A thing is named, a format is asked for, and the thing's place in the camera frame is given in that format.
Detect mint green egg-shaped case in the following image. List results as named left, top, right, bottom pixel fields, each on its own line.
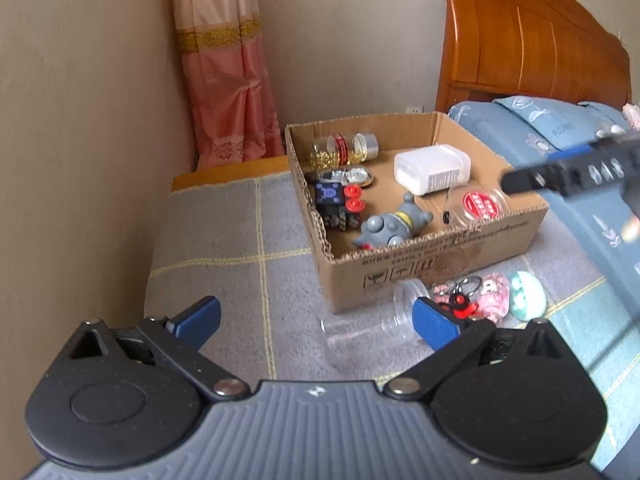
left=507, top=271, right=547, bottom=321

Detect glass bottle of gold capsules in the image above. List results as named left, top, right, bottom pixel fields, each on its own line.
left=310, top=132, right=380, bottom=171

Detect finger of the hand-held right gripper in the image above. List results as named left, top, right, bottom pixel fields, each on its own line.
left=501, top=135, right=640, bottom=200

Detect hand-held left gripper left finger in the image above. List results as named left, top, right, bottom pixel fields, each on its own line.
left=67, top=295, right=252, bottom=404

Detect wooden bed headboard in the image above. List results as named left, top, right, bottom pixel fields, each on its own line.
left=434, top=0, right=632, bottom=113

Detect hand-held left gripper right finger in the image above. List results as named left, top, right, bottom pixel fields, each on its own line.
left=381, top=296, right=565, bottom=403

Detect cardboard box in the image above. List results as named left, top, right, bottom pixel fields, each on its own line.
left=284, top=111, right=550, bottom=315

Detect clear plastic jar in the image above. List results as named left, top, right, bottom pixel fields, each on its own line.
left=320, top=280, right=431, bottom=367

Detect grey cartoon animal figure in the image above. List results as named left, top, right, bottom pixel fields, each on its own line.
left=351, top=192, right=435, bottom=251

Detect blue floral bedsheet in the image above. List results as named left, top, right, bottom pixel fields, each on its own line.
left=446, top=100, right=640, bottom=281

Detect clear round case red label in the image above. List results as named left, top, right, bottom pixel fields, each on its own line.
left=442, top=183, right=508, bottom=226

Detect black cube toy red wheels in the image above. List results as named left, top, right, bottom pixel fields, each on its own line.
left=315, top=182, right=367, bottom=216

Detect pink curtain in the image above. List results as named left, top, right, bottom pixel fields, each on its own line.
left=167, top=0, right=286, bottom=171

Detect white frosted plastic container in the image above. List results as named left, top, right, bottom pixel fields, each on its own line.
left=393, top=144, right=472, bottom=197

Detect blue floral pillow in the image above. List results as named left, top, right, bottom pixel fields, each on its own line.
left=492, top=95, right=631, bottom=153

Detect pink toy keychain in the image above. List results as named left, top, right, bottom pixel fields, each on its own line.
left=432, top=272, right=511, bottom=326

